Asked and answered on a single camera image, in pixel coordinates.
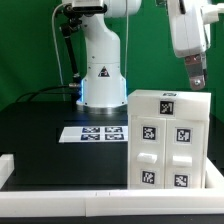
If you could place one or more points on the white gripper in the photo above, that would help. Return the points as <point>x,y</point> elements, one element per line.
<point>190,38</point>

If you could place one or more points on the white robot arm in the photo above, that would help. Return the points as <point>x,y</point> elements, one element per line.
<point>103,88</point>

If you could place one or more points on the white cabinet door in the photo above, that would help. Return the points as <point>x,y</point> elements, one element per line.
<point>146,152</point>
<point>186,151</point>

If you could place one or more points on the white workspace border frame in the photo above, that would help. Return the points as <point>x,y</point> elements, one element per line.
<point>209,200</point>

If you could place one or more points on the white marker base plate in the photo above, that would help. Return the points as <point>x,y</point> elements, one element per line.
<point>77,134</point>

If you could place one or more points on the white cabinet top block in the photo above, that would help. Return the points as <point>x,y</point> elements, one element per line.
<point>170,104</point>

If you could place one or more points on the white cabinet body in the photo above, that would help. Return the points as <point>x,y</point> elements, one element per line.
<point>166,153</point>

